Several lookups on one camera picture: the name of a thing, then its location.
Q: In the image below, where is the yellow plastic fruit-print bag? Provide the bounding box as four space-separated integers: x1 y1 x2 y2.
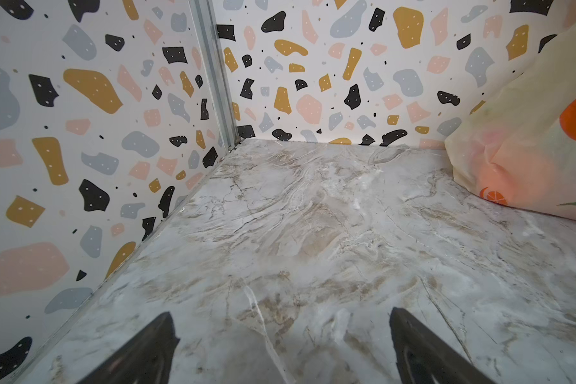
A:
445 23 576 221

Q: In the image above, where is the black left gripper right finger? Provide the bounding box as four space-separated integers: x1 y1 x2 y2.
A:
390 307 494 384

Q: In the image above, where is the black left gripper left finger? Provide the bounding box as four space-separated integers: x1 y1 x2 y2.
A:
80 311 179 384

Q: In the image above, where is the aluminium left corner post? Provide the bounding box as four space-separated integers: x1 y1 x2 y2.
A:
188 0 241 152

